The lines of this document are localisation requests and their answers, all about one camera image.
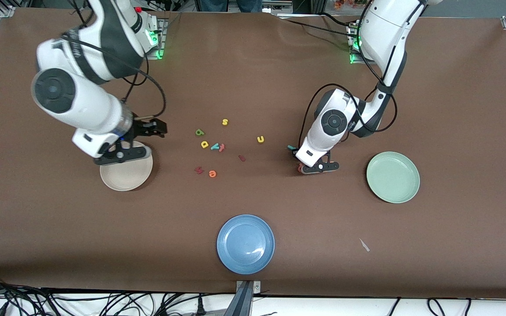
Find beige brown plate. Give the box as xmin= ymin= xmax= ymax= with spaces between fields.
xmin=100 ymin=140 xmax=154 ymax=192

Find brown paper table cover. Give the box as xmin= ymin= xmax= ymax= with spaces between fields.
xmin=0 ymin=8 xmax=506 ymax=300

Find pale green plate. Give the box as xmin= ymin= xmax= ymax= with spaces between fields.
xmin=366 ymin=151 xmax=421 ymax=204

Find blue plate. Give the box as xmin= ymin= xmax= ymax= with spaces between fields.
xmin=217 ymin=214 xmax=275 ymax=275

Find person in blue jeans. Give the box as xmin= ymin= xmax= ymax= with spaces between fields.
xmin=200 ymin=0 xmax=263 ymax=13

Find orange artificial flowers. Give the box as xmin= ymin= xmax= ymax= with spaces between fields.
xmin=334 ymin=0 xmax=368 ymax=10

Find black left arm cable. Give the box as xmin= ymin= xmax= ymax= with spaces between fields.
xmin=299 ymin=83 xmax=398 ymax=149

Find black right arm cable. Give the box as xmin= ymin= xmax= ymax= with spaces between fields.
xmin=62 ymin=0 xmax=167 ymax=122

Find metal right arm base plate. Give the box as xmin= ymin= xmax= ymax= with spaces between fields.
xmin=145 ymin=18 xmax=168 ymax=60

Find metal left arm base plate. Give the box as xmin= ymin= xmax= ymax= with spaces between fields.
xmin=349 ymin=24 xmax=370 ymax=65

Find black cable behind arm base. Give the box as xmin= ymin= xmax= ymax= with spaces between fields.
xmin=279 ymin=12 xmax=355 ymax=39

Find grey metal camera mount post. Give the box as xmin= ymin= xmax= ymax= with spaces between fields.
xmin=224 ymin=280 xmax=262 ymax=316

